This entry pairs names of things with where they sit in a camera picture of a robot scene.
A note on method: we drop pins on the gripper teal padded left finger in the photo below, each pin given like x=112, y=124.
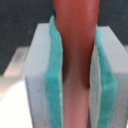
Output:
x=43, y=72

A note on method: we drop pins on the brown sausage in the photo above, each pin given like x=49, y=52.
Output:
x=76, y=20

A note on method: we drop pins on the gripper teal padded right finger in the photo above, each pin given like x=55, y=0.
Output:
x=108, y=99

